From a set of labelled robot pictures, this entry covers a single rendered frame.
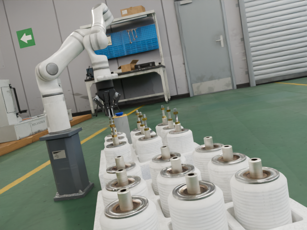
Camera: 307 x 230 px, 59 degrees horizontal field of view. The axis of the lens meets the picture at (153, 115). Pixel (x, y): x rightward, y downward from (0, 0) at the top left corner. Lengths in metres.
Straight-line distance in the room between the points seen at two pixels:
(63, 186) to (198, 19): 5.30
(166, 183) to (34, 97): 6.70
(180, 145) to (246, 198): 0.53
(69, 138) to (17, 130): 2.31
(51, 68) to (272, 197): 1.04
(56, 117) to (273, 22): 5.53
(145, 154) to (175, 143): 0.11
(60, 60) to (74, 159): 0.45
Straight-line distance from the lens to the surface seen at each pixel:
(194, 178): 0.48
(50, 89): 1.30
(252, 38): 6.20
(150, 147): 0.97
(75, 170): 1.31
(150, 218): 0.46
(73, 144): 1.29
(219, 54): 6.14
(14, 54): 7.41
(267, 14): 6.34
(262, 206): 0.51
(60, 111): 1.29
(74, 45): 1.36
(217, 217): 0.48
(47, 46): 6.98
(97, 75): 1.19
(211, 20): 6.21
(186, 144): 1.00
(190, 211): 0.46
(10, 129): 3.58
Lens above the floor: 0.45
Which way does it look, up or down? 7 degrees down
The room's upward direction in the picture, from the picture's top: 10 degrees counter-clockwise
